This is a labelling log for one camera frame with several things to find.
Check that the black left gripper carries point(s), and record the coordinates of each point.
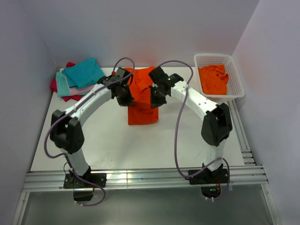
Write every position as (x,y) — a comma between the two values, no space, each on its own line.
(128,101)

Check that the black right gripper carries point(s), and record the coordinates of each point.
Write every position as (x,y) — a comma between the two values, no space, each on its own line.
(156,103)

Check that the orange t-shirt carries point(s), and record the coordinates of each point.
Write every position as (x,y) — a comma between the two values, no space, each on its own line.
(141,112)
(213,79)

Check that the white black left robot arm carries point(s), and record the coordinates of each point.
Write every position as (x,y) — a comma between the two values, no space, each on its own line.
(66,126)

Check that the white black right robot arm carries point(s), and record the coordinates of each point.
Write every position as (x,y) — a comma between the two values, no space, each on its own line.
(216,119)

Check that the teal folded t-shirt top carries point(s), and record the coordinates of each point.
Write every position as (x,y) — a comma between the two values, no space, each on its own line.
(83,74)

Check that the pink folded t-shirt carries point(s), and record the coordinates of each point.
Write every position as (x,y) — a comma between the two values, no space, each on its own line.
(79,89)

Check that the orange t-shirt in basket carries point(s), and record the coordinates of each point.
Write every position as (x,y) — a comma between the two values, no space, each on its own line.
(213,79)

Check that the mint green folded t-shirt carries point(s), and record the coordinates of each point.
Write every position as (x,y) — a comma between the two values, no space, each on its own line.
(62,86)

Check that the white plastic laundry basket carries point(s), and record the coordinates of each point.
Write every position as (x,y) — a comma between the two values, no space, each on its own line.
(235,87)

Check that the red folded t-shirt bottom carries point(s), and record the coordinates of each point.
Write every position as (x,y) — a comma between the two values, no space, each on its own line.
(53,87)

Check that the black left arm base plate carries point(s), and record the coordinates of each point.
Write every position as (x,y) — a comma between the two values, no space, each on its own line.
(84,191)

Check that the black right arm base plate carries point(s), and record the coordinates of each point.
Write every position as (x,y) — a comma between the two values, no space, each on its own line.
(211,182)

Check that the aluminium front rail frame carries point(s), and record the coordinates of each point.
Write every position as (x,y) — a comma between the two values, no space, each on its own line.
(49,181)

